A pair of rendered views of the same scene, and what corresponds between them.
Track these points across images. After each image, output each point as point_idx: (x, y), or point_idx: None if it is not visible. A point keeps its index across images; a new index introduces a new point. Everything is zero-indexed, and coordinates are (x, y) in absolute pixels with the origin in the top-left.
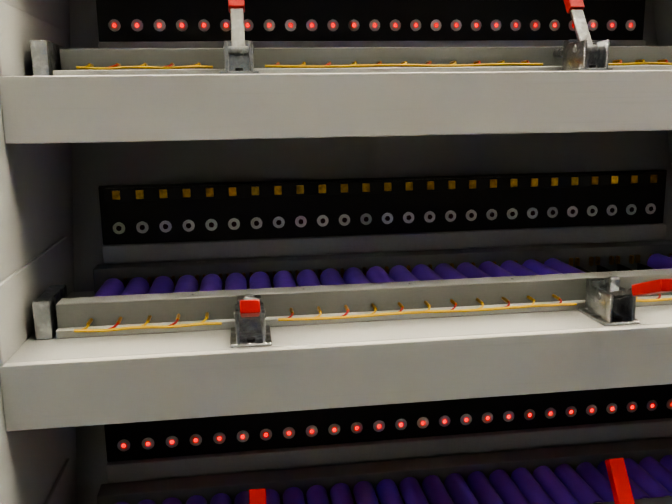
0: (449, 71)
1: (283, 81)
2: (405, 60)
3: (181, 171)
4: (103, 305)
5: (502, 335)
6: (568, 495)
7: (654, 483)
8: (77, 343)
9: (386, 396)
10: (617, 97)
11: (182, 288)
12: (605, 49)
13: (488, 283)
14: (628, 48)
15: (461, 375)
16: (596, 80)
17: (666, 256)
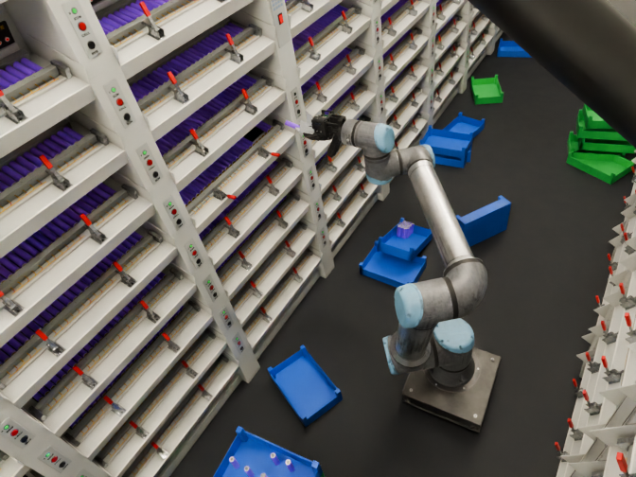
0: (228, 122)
1: (215, 151)
2: (217, 121)
3: None
4: (193, 206)
5: (255, 171)
6: (256, 181)
7: (266, 169)
8: (195, 216)
9: (241, 191)
10: (259, 116)
11: (193, 191)
12: (256, 109)
13: (244, 159)
14: (251, 92)
15: (250, 181)
16: (256, 116)
17: (258, 124)
